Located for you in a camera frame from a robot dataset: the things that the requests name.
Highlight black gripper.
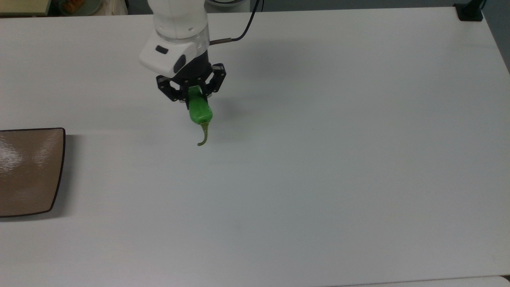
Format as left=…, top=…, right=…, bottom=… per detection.
left=156, top=49, right=227, bottom=102

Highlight green chili pepper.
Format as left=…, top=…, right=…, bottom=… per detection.
left=187, top=86, right=214, bottom=147

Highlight brown square ceramic plate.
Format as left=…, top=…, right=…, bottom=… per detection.
left=0, top=128, right=66, bottom=218

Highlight grey round bowl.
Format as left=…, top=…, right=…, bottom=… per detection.
left=206, top=0, right=248, bottom=7

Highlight pale green dish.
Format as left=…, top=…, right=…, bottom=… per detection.
left=59, top=0, right=102, bottom=16

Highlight tan cardboard box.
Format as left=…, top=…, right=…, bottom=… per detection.
left=0, top=0, right=52, bottom=16

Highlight black table clamp base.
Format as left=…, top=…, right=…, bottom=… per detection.
left=453, top=0, right=486, bottom=22

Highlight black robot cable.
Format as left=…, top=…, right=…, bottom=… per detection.
left=210, top=0, right=264, bottom=45

